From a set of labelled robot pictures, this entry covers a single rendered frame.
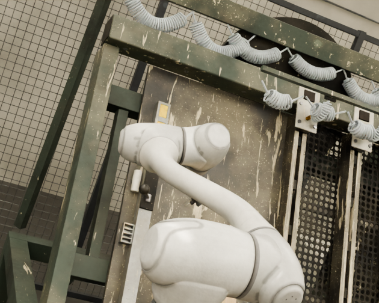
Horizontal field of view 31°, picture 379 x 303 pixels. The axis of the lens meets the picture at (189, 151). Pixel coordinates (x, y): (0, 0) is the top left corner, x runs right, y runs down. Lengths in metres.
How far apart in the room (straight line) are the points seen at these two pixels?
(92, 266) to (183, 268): 1.20
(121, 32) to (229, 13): 0.77
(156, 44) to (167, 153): 0.94
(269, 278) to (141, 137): 0.60
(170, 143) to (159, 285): 0.53
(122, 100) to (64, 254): 0.65
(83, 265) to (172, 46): 0.87
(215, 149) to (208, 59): 0.93
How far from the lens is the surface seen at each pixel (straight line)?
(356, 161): 2.93
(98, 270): 2.43
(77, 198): 2.36
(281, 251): 1.36
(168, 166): 1.66
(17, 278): 3.03
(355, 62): 3.48
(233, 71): 2.69
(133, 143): 1.75
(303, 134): 2.80
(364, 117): 2.97
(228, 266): 1.27
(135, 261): 2.40
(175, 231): 1.26
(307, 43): 3.34
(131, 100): 2.61
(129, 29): 2.56
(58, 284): 2.30
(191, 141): 1.79
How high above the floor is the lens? 1.95
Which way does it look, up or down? 8 degrees down
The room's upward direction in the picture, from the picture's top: 20 degrees clockwise
